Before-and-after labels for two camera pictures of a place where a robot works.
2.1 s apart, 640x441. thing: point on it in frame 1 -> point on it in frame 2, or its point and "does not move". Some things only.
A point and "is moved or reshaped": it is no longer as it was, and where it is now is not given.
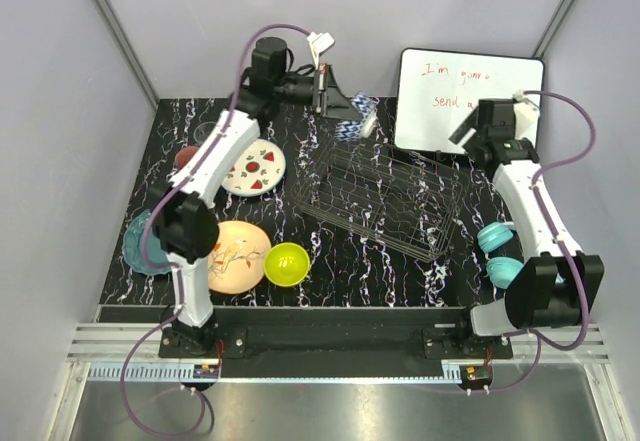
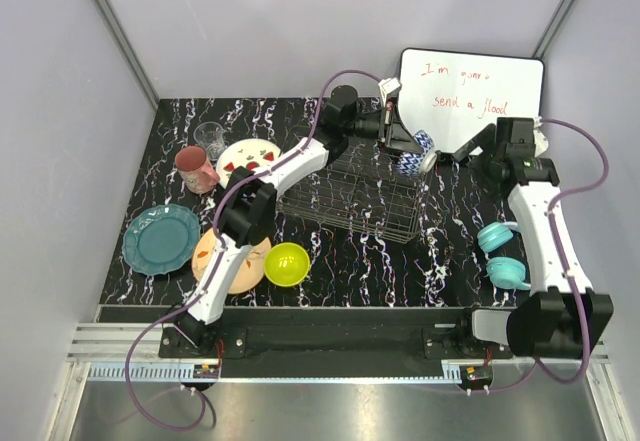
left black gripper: (332, 102) -> (395, 136)
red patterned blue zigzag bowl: (350, 130) is moved or reshaped
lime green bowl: (286, 264) does not move
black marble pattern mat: (324, 211) does not move
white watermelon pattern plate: (258, 168) does not move
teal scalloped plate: (133, 246) does not move
